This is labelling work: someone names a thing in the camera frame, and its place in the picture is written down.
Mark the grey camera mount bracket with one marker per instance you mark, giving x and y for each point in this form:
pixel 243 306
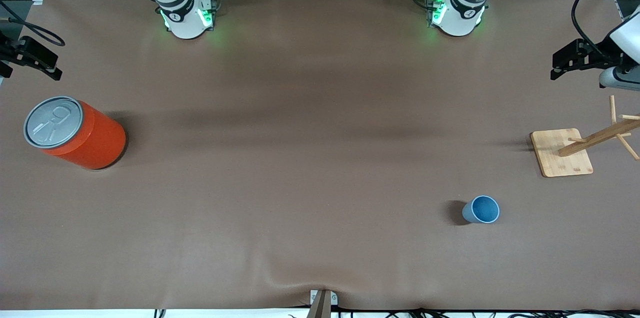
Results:
pixel 321 305

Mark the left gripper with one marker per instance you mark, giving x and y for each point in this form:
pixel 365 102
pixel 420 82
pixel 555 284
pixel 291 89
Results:
pixel 598 56

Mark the brown table mat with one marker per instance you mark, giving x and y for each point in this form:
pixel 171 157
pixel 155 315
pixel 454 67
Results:
pixel 320 208

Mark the light blue plastic cup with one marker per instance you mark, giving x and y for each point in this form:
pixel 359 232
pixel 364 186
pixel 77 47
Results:
pixel 481 210

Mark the wooden mug tree stand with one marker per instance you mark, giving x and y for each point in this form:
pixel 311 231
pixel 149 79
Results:
pixel 560 155

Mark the large orange can, grey lid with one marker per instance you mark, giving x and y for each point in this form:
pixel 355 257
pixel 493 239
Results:
pixel 95 140

